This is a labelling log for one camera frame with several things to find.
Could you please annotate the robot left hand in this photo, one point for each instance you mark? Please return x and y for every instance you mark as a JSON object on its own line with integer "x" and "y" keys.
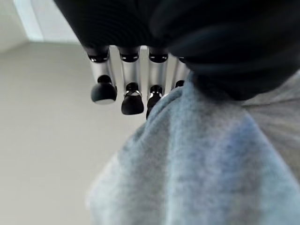
{"x": 164, "y": 25}

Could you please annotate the grey garment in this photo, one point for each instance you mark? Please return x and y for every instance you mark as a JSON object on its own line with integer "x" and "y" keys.
{"x": 192, "y": 164}

